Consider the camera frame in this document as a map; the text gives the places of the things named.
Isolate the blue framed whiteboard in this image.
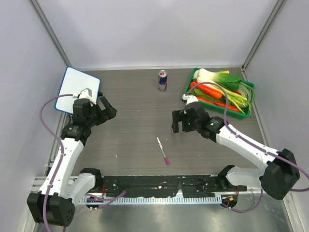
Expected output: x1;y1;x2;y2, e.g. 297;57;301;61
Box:
55;67;100;114

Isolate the red bull can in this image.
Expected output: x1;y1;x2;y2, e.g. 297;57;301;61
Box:
158;70;168;91

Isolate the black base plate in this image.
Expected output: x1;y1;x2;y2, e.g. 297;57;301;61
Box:
103;175;247;198

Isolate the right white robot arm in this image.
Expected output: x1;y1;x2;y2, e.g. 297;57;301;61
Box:
171;102;300;200

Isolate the white slotted cable duct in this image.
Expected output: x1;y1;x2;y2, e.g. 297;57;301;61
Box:
81;194;222;206

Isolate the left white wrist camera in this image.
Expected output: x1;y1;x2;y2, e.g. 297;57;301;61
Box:
72;88;97;104

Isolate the large orange carrot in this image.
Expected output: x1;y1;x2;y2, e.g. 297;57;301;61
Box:
191;85;223;101

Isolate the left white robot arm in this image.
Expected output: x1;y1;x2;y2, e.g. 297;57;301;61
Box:
27;93;117;231

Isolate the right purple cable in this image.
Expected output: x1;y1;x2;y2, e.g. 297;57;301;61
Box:
185;83;309;213

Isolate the pink capped marker pen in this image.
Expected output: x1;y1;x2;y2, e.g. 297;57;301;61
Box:
156;136;170;165

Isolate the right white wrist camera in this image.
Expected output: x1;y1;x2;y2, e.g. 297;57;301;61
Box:
182;94;198;105

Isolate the green plastic tray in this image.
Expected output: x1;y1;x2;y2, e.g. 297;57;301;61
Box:
184;68;254;119

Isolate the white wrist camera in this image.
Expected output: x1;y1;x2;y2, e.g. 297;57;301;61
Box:
182;94;198;105
72;88;97;104

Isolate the green onion bunch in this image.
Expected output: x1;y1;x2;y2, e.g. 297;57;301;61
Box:
206;82;255;114

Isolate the white green bok choy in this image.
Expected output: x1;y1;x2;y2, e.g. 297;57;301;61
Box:
192;68;241;91

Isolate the small orange carrot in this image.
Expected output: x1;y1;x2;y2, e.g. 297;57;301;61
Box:
197;96;241;113

